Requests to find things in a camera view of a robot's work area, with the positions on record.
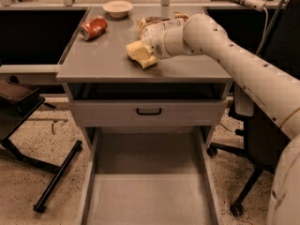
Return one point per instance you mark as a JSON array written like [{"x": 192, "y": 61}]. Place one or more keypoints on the white paper bowl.
[{"x": 118, "y": 9}]

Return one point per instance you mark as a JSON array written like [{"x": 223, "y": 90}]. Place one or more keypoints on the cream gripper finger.
[{"x": 150, "y": 61}]

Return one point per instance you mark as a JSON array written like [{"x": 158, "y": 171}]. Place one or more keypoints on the closed grey upper drawer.
[{"x": 149, "y": 113}]

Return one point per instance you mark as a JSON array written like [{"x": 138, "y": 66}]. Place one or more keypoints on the open grey middle drawer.
[{"x": 149, "y": 179}]

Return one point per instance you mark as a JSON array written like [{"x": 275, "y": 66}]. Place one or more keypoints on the brown chip bag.
[{"x": 150, "y": 26}]

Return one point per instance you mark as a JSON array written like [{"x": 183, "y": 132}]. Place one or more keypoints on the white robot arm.
[{"x": 276, "y": 92}]

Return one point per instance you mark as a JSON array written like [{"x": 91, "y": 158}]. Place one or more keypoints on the grey drawer cabinet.
[{"x": 101, "y": 70}]

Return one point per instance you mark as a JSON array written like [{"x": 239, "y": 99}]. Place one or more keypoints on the yellow sponge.
[{"x": 132, "y": 49}]

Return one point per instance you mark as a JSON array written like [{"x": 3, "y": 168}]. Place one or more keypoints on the black office chair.
[{"x": 263, "y": 141}]

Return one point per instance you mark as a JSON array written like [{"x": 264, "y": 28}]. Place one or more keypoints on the red soda can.
[{"x": 93, "y": 28}]

